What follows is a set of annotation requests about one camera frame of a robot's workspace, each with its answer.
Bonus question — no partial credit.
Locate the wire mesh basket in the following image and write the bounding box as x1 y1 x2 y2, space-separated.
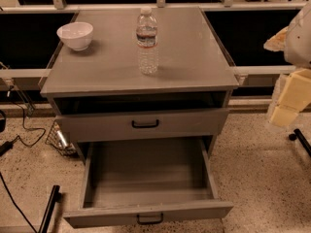
46 121 77 157

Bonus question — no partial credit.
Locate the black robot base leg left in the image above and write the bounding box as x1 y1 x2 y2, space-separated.
38 185 61 233

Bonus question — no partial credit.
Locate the grey drawer cabinet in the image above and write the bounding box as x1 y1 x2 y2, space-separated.
41 8 238 157

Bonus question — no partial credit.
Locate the open grey bottom drawer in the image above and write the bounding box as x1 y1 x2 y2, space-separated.
64 137 233 228

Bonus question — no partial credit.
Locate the white ceramic bowl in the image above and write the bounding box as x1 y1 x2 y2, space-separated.
56 22 93 50

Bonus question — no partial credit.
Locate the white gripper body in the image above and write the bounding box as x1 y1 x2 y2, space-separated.
284 1 311 68

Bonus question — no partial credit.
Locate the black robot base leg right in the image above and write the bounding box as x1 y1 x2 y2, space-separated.
289 128 311 157

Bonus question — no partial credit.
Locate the clear plastic water bottle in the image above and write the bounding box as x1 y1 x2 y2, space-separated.
136 7 158 75

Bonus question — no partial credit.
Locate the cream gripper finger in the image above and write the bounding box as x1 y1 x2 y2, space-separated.
269 69 311 127
263 26 288 51

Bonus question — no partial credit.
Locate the grey middle drawer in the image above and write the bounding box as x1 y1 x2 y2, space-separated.
56 109 228 143

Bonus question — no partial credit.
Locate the black power cable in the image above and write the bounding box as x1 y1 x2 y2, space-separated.
0 84 47 233

